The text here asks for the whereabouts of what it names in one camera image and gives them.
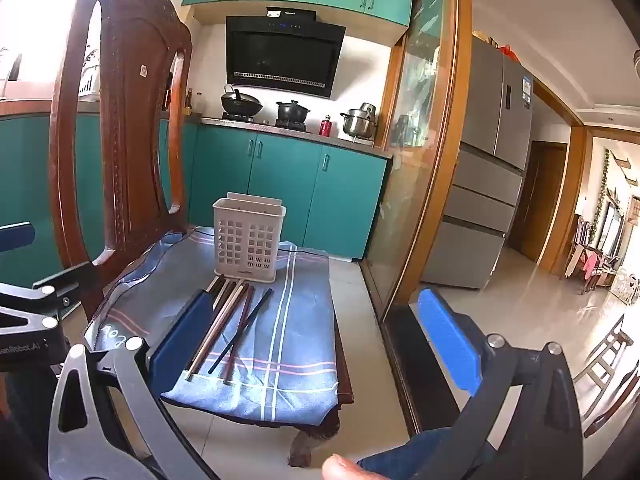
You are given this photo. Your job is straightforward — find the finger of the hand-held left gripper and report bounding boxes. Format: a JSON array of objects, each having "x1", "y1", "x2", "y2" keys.
[
  {"x1": 0, "y1": 220, "x2": 35, "y2": 255},
  {"x1": 0, "y1": 260, "x2": 107, "y2": 334}
]

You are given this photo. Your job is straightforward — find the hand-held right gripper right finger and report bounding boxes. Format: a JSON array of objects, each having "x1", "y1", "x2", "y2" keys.
[{"x1": 416, "y1": 287, "x2": 585, "y2": 480}]

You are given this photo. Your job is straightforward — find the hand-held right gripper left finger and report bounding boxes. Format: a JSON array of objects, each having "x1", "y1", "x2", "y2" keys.
[{"x1": 47, "y1": 290, "x2": 218, "y2": 480}]

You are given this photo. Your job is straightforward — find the beige chopstick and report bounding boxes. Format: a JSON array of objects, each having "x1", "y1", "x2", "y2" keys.
[
  {"x1": 212, "y1": 281, "x2": 238, "y2": 318},
  {"x1": 186, "y1": 284, "x2": 251, "y2": 380}
]

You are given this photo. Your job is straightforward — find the brown chopstick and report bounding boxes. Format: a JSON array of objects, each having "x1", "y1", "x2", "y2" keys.
[
  {"x1": 222, "y1": 285, "x2": 256, "y2": 386},
  {"x1": 200, "y1": 282, "x2": 246, "y2": 361}
]

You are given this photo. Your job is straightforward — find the black chopstick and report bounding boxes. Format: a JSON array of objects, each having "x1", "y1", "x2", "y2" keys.
[{"x1": 207, "y1": 288, "x2": 275, "y2": 376}]

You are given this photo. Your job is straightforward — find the white plastic utensil basket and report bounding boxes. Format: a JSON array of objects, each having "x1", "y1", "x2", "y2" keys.
[{"x1": 212, "y1": 191, "x2": 287, "y2": 282}]

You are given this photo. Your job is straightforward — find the person's right hand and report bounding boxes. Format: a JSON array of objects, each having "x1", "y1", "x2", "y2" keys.
[{"x1": 322, "y1": 453, "x2": 362, "y2": 480}]

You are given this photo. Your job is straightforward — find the low wooden table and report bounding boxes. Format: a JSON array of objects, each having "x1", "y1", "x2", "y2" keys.
[{"x1": 286, "y1": 255, "x2": 357, "y2": 469}]

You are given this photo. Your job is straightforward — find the blue checked cloth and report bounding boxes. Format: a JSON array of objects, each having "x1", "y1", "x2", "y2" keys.
[{"x1": 85, "y1": 225, "x2": 342, "y2": 422}]

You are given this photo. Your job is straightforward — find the person's jeans leg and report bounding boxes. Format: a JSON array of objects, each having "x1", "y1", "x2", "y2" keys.
[{"x1": 357, "y1": 427, "x2": 501, "y2": 480}]

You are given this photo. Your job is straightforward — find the grey refrigerator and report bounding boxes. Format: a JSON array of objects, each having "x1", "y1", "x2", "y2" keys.
[{"x1": 420, "y1": 37, "x2": 535, "y2": 291}]

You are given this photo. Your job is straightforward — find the carved wooden chair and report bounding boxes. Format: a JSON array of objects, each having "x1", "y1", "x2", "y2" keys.
[{"x1": 47, "y1": 0, "x2": 194, "y2": 322}]

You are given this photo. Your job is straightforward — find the slatted wooden chair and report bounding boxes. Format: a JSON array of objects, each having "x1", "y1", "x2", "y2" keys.
[{"x1": 572, "y1": 314, "x2": 640, "y2": 437}]

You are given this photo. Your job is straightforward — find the clothes drying rack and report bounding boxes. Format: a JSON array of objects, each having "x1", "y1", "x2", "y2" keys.
[{"x1": 565, "y1": 214, "x2": 617, "y2": 292}]

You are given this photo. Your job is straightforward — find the brown wooden door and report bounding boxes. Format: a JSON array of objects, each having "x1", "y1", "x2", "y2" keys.
[{"x1": 509, "y1": 141, "x2": 569, "y2": 262}]

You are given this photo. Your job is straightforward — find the glass sliding door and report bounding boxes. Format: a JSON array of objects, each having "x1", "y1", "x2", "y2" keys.
[{"x1": 360, "y1": 0, "x2": 474, "y2": 436}]

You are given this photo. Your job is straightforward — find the teal lower cabinets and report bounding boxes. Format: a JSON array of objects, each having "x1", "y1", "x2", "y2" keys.
[{"x1": 0, "y1": 110, "x2": 394, "y2": 262}]

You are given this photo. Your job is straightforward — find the sauce bottles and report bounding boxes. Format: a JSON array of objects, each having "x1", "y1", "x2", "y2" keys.
[{"x1": 162, "y1": 87, "x2": 195, "y2": 116}]

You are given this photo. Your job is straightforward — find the stainless steel pot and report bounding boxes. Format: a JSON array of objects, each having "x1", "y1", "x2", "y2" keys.
[{"x1": 340, "y1": 103, "x2": 379, "y2": 140}]

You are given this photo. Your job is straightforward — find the gas stove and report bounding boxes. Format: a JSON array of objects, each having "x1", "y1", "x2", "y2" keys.
[{"x1": 220, "y1": 112, "x2": 309, "y2": 132}]

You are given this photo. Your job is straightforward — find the black wok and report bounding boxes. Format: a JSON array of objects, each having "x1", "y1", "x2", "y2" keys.
[{"x1": 220, "y1": 85, "x2": 264, "y2": 117}]

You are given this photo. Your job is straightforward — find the black cooking pot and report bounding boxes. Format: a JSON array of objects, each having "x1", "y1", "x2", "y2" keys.
[{"x1": 276, "y1": 100, "x2": 309, "y2": 125}]

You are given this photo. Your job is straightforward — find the black range hood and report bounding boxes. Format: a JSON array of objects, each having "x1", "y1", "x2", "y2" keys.
[{"x1": 225, "y1": 6, "x2": 347, "y2": 100}]

